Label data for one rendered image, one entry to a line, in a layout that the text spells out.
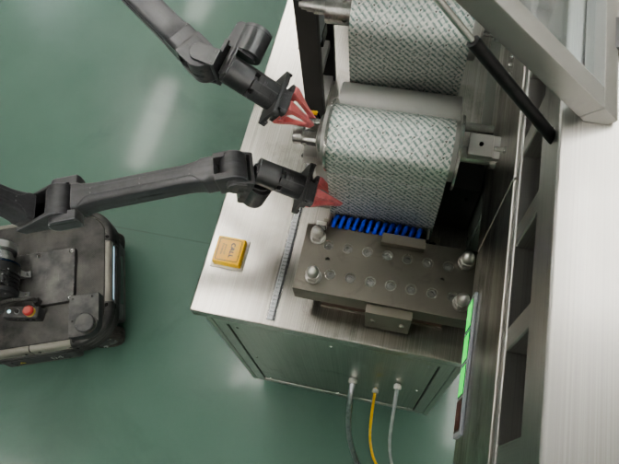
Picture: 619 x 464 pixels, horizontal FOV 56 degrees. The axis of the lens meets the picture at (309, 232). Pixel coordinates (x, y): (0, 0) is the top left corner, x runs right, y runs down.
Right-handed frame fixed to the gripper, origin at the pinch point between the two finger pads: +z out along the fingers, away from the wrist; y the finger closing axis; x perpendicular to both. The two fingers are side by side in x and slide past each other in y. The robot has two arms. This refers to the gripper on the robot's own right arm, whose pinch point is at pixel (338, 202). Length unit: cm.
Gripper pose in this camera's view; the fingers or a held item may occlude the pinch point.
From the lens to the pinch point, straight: 130.6
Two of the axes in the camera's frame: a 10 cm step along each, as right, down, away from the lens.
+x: 3.6, -3.0, -8.8
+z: 9.1, 3.3, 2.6
